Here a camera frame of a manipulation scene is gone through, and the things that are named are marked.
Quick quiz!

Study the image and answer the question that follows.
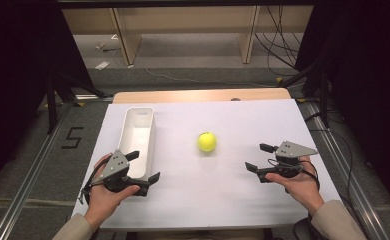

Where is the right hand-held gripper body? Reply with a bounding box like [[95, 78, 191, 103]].
[[256, 140, 319, 184]]

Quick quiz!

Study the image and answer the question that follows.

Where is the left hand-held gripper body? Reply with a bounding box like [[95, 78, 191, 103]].
[[91, 149, 151, 198]]

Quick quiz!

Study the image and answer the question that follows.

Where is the white plastic bin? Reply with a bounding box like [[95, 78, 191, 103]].
[[117, 106, 157, 180]]

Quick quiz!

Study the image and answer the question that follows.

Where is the yellow tennis ball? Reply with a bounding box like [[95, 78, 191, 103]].
[[196, 131, 218, 153]]

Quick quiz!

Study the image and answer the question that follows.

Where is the person's left hand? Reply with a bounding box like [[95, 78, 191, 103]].
[[85, 153, 141, 219]]

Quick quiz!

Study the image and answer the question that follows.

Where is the person's right hand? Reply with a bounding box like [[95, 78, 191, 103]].
[[265, 159, 326, 215]]

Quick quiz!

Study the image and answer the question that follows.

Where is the black tripod stand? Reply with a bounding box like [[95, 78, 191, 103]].
[[278, 58, 331, 129], [44, 71, 108, 134]]

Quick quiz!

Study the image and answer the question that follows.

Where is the white paper scrap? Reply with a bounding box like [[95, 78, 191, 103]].
[[94, 60, 112, 71]]

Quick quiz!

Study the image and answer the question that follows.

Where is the black curtain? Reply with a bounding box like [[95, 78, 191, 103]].
[[0, 0, 95, 196], [294, 0, 390, 214]]

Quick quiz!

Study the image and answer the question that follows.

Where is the light wooden shelf unit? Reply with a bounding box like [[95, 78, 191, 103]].
[[62, 5, 315, 67]]

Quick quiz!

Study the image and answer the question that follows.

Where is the black right gripper strap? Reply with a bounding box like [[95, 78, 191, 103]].
[[284, 159, 321, 195]]

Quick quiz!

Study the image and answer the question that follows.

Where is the black gripper strap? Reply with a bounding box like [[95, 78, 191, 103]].
[[284, 159, 321, 195], [78, 162, 101, 205]]

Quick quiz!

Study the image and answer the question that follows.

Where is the black left gripper strap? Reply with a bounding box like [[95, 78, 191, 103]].
[[78, 162, 101, 205]]

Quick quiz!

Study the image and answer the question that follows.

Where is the long metal floor rail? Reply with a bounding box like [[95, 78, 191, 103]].
[[0, 103, 71, 240], [302, 99, 390, 240]]

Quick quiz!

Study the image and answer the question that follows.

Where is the thin black floor cable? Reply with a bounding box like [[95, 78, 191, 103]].
[[306, 111, 355, 209]]

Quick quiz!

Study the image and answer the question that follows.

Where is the short metal floor rail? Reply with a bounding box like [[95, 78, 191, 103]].
[[74, 94, 115, 102]]

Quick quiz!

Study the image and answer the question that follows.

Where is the bunch of black cables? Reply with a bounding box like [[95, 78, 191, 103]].
[[254, 5, 305, 70]]

